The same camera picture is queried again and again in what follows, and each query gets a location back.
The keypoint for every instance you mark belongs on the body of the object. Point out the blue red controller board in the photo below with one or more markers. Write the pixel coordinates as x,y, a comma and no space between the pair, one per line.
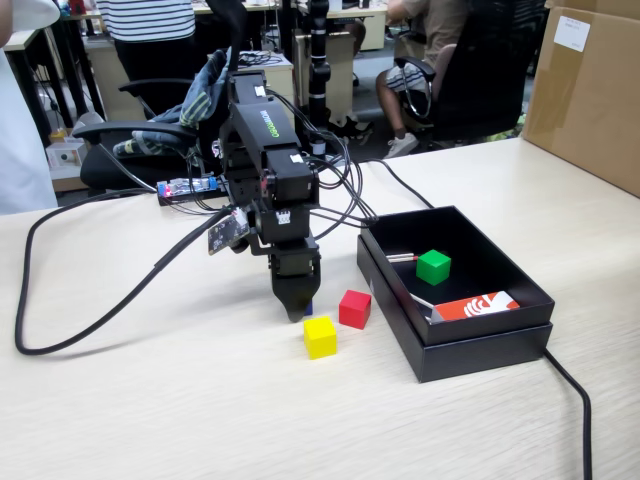
175,189

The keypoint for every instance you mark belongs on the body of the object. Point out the green cube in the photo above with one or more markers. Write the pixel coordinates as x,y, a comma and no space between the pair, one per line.
432,267

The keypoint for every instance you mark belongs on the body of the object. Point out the thin red tipped stick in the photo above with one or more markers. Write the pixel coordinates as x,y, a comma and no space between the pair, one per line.
402,257

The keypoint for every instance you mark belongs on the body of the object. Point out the person in white shirt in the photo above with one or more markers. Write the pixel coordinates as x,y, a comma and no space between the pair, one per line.
20,125

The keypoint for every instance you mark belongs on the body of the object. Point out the wooden desk black legs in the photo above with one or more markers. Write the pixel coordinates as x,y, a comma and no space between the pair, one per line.
25,40

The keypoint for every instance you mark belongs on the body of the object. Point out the small camera circuit board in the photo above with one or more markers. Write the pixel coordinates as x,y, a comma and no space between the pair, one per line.
225,235

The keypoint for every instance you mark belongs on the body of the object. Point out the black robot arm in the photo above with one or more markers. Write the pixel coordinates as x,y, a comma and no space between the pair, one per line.
260,130

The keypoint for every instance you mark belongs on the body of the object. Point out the white drawer cabinet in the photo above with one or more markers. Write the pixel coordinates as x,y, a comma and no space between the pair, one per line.
282,80

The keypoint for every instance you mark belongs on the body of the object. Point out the person in striped shirt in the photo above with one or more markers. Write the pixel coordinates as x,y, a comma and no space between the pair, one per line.
145,20

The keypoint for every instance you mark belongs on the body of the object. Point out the orange white card packet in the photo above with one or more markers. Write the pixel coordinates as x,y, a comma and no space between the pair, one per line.
465,310

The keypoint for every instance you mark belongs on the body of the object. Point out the large cardboard box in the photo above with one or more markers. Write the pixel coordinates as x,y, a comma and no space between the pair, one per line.
590,110

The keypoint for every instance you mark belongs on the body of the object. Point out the white paper label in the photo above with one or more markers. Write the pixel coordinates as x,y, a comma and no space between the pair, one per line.
570,32

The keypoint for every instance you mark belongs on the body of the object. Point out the blue cube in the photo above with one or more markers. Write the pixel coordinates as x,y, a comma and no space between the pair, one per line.
309,310

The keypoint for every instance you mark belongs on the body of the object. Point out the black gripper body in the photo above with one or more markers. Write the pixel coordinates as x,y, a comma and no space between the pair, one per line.
295,262

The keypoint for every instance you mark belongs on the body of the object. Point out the black office chair with armrests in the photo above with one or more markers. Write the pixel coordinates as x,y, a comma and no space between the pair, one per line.
125,129

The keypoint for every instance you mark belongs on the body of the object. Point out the red cube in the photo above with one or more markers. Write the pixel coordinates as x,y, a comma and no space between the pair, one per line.
354,310

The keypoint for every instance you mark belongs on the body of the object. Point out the black mesh office chair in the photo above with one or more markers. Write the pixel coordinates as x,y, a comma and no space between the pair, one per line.
485,75

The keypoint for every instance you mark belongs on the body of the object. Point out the black jointed pole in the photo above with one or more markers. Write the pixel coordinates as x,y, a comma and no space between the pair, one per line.
319,75

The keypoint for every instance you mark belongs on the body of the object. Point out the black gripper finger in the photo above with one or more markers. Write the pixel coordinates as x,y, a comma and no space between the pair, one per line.
295,295

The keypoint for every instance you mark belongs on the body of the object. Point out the blue striped jacket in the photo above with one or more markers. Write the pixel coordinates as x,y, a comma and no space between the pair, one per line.
200,95

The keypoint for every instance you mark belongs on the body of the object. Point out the yellow cube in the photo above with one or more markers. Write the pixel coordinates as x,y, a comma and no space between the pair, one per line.
320,337

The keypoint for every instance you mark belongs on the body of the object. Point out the seated person in shorts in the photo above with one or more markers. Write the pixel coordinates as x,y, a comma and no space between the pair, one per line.
440,25

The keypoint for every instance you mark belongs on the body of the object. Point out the small white orange box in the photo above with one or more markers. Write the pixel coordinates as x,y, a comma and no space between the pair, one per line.
65,160

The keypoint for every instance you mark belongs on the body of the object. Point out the black cardboard box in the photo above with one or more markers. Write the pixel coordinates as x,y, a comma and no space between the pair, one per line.
475,360

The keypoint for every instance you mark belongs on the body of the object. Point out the wooden cabinet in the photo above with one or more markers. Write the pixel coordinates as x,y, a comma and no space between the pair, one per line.
342,75

